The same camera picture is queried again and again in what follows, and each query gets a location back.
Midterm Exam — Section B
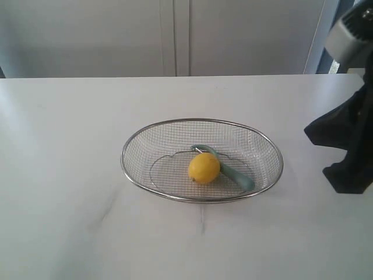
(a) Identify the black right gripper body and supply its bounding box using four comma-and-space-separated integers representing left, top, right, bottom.
353, 66, 372, 163

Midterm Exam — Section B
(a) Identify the teal handled peeler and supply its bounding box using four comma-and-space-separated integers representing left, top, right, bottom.
191, 145, 255, 191

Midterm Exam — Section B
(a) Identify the yellow lemon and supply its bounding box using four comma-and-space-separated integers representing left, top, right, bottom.
188, 152, 220, 184

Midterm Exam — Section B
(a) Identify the window frame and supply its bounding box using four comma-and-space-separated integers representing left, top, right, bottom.
302, 0, 339, 74

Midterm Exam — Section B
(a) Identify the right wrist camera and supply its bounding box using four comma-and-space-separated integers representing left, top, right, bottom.
325, 1, 372, 69

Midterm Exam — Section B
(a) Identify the metal wire mesh basket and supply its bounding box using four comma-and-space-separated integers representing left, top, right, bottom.
121, 118, 283, 204

